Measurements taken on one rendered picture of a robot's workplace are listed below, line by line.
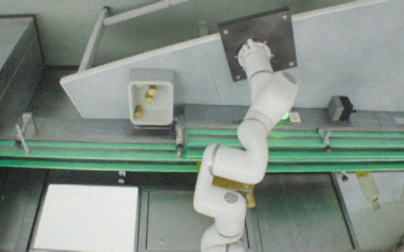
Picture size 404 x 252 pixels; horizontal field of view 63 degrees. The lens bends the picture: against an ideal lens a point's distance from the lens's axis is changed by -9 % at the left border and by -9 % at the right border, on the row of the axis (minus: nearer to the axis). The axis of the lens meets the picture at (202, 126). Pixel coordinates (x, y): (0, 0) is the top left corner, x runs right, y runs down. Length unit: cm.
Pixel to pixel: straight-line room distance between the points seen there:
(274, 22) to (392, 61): 60
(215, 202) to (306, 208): 80
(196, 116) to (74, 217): 65
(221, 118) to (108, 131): 49
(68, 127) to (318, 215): 118
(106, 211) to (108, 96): 48
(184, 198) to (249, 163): 68
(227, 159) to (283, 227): 72
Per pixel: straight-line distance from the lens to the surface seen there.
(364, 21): 149
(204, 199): 96
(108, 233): 149
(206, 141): 142
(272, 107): 102
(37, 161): 166
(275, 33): 136
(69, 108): 205
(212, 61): 142
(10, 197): 174
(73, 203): 159
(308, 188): 176
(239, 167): 94
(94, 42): 181
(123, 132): 156
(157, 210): 153
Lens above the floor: 192
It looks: 45 degrees down
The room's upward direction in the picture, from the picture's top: 176 degrees clockwise
